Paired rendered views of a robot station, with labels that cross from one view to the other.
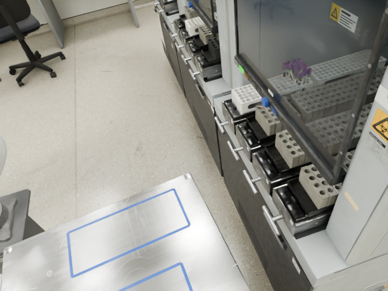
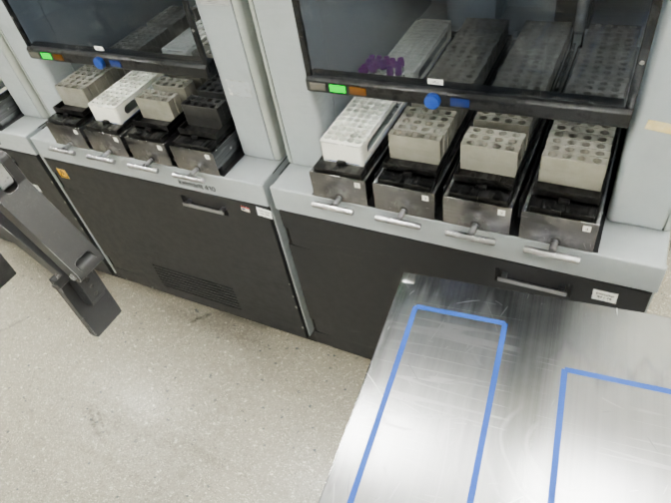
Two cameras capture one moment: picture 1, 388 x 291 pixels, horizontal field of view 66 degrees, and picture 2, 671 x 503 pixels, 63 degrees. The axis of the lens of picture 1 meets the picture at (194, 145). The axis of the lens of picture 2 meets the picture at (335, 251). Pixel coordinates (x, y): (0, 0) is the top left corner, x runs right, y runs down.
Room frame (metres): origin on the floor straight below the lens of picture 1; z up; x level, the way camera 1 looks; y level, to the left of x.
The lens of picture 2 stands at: (0.27, 0.57, 1.53)
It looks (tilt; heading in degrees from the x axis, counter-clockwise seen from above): 45 degrees down; 312
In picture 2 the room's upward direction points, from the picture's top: 12 degrees counter-clockwise
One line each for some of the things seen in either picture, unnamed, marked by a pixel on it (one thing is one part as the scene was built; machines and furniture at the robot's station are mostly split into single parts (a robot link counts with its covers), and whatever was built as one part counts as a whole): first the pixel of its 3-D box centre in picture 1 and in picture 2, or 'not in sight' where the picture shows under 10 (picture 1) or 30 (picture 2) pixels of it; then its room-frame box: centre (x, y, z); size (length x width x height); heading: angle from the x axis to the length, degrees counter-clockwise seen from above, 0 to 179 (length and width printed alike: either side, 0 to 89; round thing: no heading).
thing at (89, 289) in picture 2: not in sight; (89, 279); (0.61, 0.47, 1.25); 0.03 x 0.01 x 0.05; 8
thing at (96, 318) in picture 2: not in sight; (88, 296); (0.63, 0.48, 1.22); 0.03 x 0.01 x 0.07; 98
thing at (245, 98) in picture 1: (271, 92); (368, 119); (0.91, -0.34, 0.83); 0.30 x 0.10 x 0.06; 98
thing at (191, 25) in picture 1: (212, 22); (141, 88); (1.61, -0.24, 0.83); 0.30 x 0.10 x 0.06; 98
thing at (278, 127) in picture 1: (271, 119); (419, 141); (0.75, -0.28, 0.85); 0.12 x 0.02 x 0.06; 8
